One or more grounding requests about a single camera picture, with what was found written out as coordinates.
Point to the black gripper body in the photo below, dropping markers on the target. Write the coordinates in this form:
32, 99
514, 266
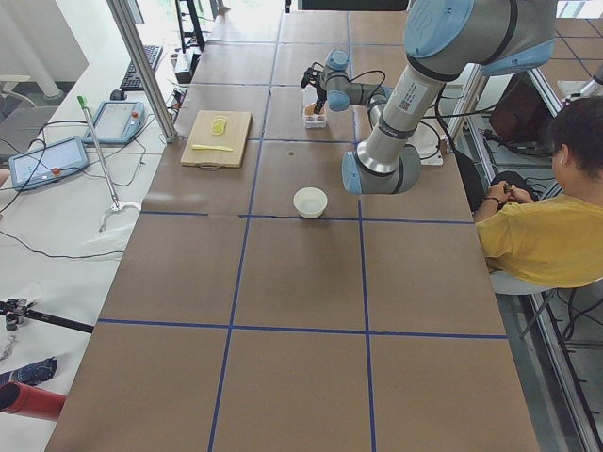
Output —
320, 98

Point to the clear plastic egg box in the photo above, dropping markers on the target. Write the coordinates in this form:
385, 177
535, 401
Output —
309, 96

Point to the lemon slice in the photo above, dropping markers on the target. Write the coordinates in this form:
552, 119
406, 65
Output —
218, 128
220, 119

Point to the white bowl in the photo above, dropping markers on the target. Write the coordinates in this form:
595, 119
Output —
310, 202

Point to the bamboo cutting board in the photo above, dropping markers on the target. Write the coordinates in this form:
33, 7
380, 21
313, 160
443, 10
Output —
235, 136

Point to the yellow plastic knife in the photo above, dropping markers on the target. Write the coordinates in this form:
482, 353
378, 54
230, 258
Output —
211, 148

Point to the teach pendant far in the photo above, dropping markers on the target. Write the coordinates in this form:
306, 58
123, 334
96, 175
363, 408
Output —
116, 122

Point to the teach pendant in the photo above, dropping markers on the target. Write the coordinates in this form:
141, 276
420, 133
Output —
48, 164
116, 122

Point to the grabber stick tool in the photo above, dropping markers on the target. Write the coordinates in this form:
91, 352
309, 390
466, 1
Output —
117, 205

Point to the white chair seat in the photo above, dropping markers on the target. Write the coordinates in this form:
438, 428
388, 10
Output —
506, 284

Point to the person in yellow shirt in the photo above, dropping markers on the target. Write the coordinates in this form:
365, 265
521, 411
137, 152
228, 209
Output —
554, 242

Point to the teach pendant near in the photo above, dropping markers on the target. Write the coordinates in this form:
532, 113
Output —
48, 164

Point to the black tripod bar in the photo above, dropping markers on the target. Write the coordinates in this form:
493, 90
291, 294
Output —
16, 311

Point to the red cylinder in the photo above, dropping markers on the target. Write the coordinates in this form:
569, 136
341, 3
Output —
25, 400

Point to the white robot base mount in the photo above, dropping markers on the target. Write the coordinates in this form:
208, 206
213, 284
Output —
427, 140

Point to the aluminium frame post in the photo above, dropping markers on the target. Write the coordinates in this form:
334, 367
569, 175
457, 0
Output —
124, 20

